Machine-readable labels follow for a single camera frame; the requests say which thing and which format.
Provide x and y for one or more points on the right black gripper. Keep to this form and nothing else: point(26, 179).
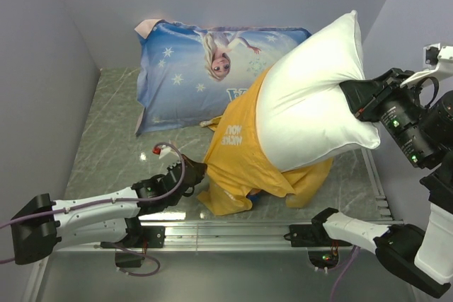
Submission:
point(366, 95)

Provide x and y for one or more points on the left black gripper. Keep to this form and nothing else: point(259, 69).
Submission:
point(199, 167)

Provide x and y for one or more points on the yellow Mickey Mouse pillowcase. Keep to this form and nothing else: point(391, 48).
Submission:
point(238, 169)

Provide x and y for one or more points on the white pillow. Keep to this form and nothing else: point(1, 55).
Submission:
point(302, 115)

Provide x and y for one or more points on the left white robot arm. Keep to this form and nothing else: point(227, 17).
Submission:
point(44, 225)

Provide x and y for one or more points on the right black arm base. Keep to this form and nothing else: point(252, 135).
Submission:
point(322, 250)

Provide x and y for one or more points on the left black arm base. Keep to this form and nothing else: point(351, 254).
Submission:
point(132, 252)

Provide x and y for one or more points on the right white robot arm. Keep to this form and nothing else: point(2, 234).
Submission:
point(422, 258)

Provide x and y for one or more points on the blue Elsa pillow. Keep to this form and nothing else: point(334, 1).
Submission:
point(190, 74)

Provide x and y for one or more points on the pink cloth corner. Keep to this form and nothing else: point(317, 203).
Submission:
point(145, 28)

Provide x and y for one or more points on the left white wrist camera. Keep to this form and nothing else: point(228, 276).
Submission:
point(165, 150)

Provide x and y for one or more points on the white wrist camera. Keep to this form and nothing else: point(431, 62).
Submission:
point(438, 64)
point(165, 150)

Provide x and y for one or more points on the aluminium front rail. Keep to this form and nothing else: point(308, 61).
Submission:
point(223, 236)

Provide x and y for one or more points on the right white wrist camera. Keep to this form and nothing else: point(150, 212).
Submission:
point(438, 64)

